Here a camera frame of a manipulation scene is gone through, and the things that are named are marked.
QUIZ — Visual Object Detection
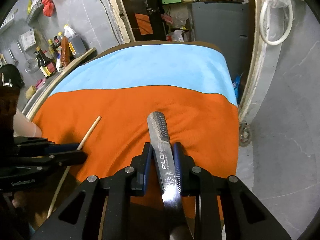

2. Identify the white hose loop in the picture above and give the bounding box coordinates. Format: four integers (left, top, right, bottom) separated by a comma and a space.
259, 0, 294, 46

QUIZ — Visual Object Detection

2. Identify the white wall box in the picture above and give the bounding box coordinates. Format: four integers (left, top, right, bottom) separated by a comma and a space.
20, 29, 36, 50

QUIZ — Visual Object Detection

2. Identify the red plastic bag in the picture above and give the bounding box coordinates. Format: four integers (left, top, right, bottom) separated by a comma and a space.
42, 0, 55, 17

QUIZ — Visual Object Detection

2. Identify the steel spoon with patterned handle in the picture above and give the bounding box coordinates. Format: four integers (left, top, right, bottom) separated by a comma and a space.
147, 111, 182, 210

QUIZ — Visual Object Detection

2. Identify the wire wall rack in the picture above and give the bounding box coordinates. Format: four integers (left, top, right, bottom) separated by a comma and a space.
26, 2, 43, 24

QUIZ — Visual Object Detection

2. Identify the yellow sponge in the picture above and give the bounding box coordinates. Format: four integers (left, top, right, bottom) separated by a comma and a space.
25, 85, 37, 100

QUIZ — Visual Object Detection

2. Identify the grey cabinet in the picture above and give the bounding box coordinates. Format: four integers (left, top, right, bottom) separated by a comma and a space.
191, 2, 249, 79

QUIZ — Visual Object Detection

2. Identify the wooden chopstick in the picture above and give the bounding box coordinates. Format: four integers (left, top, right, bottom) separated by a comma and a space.
47, 115, 102, 219

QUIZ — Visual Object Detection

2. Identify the striped blue orange brown cloth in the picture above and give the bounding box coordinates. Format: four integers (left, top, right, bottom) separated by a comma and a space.
28, 40, 239, 240

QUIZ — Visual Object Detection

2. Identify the large oil jug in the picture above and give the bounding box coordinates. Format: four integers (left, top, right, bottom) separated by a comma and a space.
64, 24, 87, 59

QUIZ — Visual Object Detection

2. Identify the mesh strainer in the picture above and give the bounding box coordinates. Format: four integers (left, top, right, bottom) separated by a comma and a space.
17, 41, 38, 74

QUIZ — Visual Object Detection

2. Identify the black pan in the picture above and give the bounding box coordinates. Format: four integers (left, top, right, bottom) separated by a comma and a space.
1, 64, 24, 89

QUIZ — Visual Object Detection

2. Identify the beige kitchen counter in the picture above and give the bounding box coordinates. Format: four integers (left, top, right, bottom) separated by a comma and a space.
22, 47, 97, 121

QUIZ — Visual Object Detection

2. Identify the wooden door frame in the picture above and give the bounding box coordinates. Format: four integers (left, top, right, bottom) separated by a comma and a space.
109, 0, 272, 124

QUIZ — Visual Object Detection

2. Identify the dark soy sauce bottle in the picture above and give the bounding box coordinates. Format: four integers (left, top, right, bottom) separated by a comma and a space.
35, 46, 56, 77

